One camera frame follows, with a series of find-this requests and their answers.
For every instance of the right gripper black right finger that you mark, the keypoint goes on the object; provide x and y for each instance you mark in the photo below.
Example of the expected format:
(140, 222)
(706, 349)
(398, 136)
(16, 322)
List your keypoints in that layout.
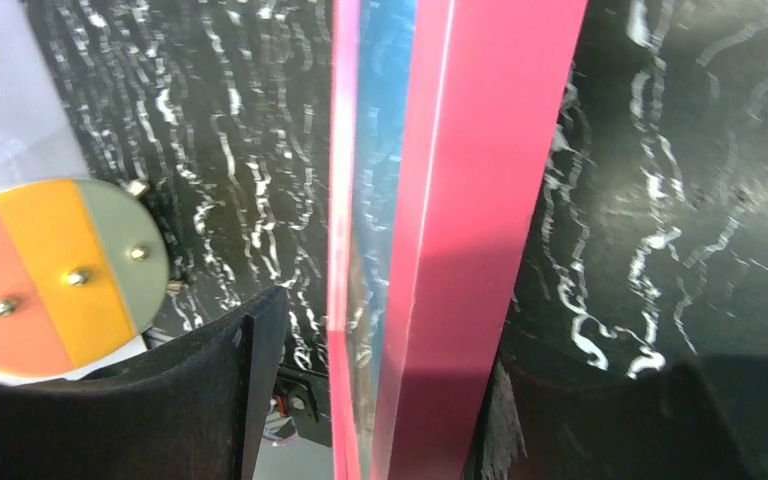
(703, 419)

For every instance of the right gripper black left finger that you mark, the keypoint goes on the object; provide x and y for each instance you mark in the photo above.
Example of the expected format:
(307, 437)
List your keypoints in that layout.
(191, 408)

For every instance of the pink picture frame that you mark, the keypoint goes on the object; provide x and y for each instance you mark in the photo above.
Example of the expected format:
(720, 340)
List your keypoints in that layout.
(484, 92)

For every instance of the landscape photo print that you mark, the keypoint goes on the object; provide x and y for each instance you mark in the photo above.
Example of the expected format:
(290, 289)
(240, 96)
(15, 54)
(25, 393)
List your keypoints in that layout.
(386, 33)

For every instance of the white cylinder container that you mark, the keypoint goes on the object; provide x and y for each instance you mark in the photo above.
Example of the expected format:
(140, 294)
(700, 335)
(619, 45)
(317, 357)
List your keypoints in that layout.
(84, 272)

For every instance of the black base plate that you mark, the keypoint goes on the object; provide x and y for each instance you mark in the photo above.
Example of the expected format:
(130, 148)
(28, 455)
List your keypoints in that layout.
(299, 408)

